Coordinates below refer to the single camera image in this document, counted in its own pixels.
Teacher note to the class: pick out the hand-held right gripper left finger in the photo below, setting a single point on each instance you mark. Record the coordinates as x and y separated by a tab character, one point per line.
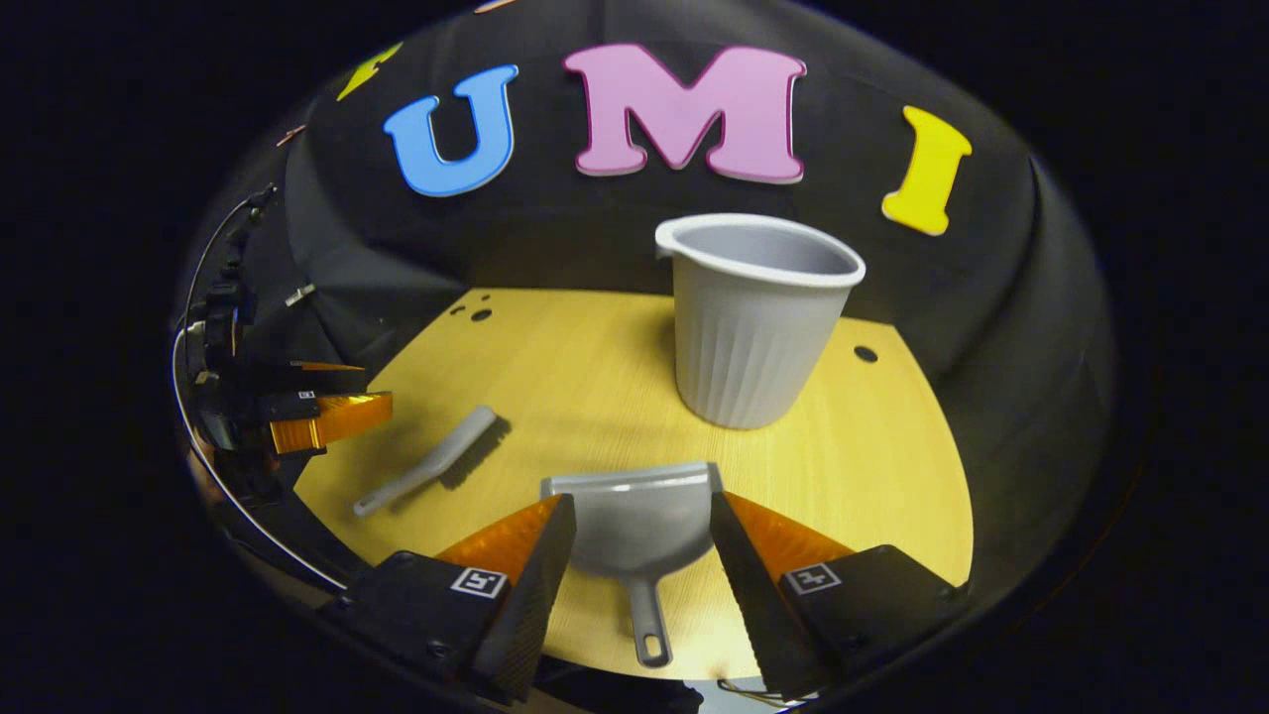
535	595

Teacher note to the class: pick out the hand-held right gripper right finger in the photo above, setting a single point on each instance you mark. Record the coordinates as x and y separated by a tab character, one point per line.
749	595

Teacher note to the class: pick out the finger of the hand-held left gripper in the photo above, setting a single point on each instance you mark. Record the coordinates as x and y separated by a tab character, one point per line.
322	367
327	421

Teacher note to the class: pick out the grey dustpan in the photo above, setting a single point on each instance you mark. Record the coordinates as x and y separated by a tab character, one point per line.
634	535

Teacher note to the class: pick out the white ribbed garbage bin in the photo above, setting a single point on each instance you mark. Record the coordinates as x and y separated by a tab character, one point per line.
753	337

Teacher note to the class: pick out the wooden desktop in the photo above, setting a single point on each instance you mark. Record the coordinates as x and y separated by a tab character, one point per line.
595	397

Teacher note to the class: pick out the small metal clip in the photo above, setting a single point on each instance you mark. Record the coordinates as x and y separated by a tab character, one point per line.
299	295

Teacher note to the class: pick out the pink clip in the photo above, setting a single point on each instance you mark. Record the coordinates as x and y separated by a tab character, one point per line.
290	135

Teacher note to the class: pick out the black backdrop cloth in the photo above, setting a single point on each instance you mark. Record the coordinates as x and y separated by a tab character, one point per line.
595	228

